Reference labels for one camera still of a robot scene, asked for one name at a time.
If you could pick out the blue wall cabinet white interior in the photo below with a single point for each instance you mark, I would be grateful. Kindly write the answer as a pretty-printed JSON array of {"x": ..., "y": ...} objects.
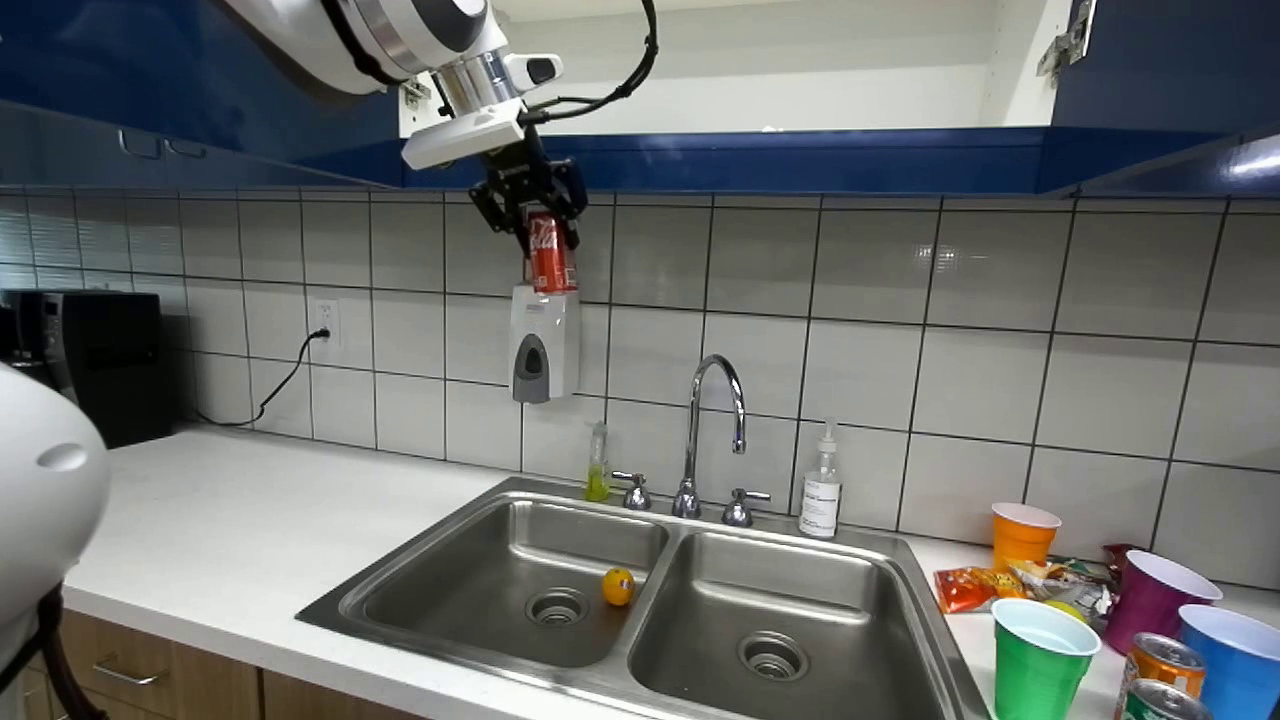
[{"x": 802, "y": 161}]

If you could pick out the white wall soap dispenser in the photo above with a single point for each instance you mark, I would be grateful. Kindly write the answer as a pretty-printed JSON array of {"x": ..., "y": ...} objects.
[{"x": 541, "y": 344}]

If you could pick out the shiny snack wrapper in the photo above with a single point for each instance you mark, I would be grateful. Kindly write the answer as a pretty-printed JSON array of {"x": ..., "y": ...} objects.
[{"x": 1061, "y": 580}]

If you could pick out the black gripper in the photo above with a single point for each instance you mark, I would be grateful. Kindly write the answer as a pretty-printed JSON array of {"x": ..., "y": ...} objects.
[{"x": 535, "y": 175}]

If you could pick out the orange soda can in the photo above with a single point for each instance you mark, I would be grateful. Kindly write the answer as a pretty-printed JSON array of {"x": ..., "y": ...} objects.
[{"x": 1165, "y": 663}]

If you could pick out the white wall outlet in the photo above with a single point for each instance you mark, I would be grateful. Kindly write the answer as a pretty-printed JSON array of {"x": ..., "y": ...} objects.
[{"x": 323, "y": 317}]

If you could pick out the blue plastic cup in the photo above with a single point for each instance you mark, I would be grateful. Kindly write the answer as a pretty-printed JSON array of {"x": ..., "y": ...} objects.
[{"x": 1243, "y": 664}]

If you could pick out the blue cabinet door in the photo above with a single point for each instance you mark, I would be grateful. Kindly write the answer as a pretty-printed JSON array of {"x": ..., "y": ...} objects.
[
  {"x": 1175, "y": 62},
  {"x": 132, "y": 62}
]

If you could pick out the yellow toy fruit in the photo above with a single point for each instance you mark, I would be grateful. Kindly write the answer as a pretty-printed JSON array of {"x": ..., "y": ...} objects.
[{"x": 618, "y": 591}]

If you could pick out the red soda can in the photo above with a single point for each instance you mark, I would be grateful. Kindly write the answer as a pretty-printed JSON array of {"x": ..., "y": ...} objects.
[{"x": 549, "y": 260}]

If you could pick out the chrome gooseneck faucet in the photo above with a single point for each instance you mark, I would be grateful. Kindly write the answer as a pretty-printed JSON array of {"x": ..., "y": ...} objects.
[{"x": 694, "y": 442}]

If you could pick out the black countertop appliance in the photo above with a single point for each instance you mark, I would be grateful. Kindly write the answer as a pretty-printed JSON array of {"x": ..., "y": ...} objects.
[{"x": 92, "y": 366}]

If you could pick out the stainless steel double sink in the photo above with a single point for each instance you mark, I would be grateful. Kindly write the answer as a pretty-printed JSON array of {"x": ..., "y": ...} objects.
[{"x": 785, "y": 584}]

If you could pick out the wooden base cabinet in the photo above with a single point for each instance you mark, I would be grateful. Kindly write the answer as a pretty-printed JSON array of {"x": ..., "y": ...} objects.
[{"x": 174, "y": 682}]

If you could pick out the purple plastic cup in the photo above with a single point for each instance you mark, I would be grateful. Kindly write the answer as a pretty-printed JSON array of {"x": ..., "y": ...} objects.
[{"x": 1155, "y": 593}]

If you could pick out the metal cabinet hinge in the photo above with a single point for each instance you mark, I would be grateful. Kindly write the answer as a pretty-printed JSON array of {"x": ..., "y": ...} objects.
[{"x": 1071, "y": 39}]

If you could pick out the green plastic cup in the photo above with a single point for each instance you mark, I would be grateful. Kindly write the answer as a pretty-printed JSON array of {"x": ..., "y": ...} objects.
[{"x": 1042, "y": 664}]

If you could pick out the closed blue wall cabinet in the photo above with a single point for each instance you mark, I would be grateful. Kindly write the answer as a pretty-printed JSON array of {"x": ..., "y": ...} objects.
[{"x": 161, "y": 154}]

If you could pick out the clear pump bottle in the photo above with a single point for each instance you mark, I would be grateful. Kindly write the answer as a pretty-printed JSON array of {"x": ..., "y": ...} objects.
[{"x": 821, "y": 501}]

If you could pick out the orange snack bag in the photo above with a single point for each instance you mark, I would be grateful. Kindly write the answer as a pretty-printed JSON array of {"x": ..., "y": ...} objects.
[{"x": 965, "y": 591}]

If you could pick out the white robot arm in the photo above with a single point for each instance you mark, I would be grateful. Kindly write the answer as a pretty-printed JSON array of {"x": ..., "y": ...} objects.
[{"x": 40, "y": 504}]

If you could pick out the green dish soap bottle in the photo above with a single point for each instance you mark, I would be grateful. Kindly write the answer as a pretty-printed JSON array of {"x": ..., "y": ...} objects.
[{"x": 598, "y": 473}]

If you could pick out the orange plastic cup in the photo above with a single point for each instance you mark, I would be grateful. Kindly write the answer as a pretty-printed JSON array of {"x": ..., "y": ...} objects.
[{"x": 1024, "y": 539}]

